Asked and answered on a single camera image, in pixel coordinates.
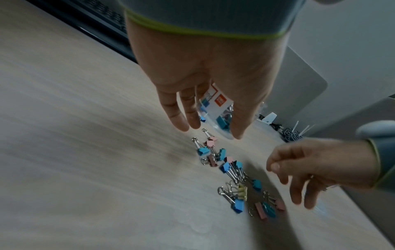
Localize person's right hand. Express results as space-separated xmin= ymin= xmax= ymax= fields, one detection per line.
xmin=265 ymin=137 xmax=381 ymax=211

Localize person's left hand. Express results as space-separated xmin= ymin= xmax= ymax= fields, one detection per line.
xmin=124 ymin=14 xmax=290 ymax=140

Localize small transparent round lid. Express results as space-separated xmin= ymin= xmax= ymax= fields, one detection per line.
xmin=310 ymin=197 xmax=333 ymax=217

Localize small clear plastic jar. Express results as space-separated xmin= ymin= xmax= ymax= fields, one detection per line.
xmin=196 ymin=82 xmax=236 ymax=140

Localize pile of mixed binder clips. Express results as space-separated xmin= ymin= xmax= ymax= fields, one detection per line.
xmin=191 ymin=128 xmax=287 ymax=221

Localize white right hand tracker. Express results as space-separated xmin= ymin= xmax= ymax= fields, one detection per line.
xmin=355 ymin=119 xmax=395 ymax=141

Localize grey right marker wristband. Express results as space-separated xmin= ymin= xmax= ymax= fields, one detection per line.
xmin=367 ymin=138 xmax=395 ymax=194

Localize black keyboard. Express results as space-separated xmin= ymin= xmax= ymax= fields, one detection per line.
xmin=26 ymin=0 xmax=139 ymax=64

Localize grey cable bundle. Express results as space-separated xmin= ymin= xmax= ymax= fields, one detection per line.
xmin=279 ymin=120 xmax=316 ymax=143

